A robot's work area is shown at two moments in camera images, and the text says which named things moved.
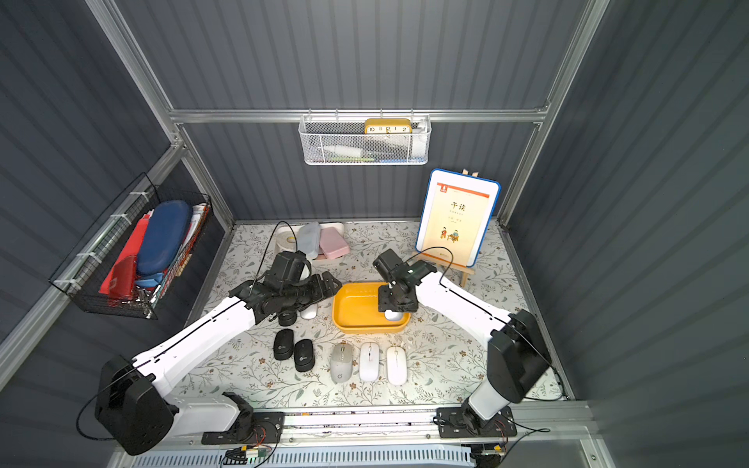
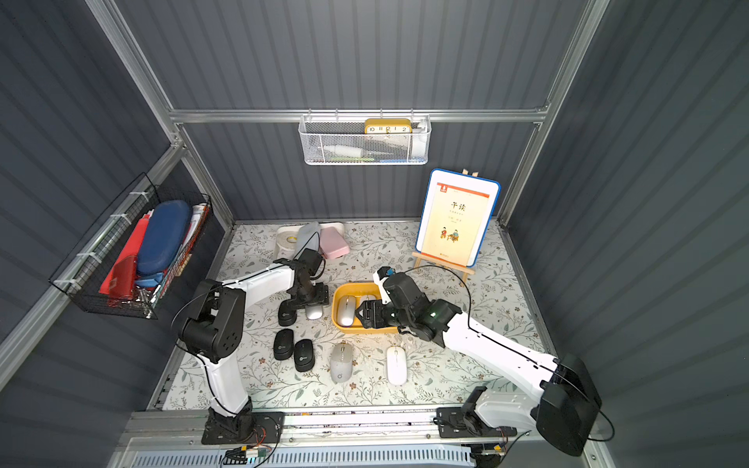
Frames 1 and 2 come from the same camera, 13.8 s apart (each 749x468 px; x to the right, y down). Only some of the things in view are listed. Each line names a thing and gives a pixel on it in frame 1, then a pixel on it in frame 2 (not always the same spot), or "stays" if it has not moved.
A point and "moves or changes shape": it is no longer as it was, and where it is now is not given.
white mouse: [396, 366] stays
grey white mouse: [341, 363] stays
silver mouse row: [393, 316] moves or changes shape
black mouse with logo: [304, 357] stays
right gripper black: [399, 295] -> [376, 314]
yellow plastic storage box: [356, 310] stays
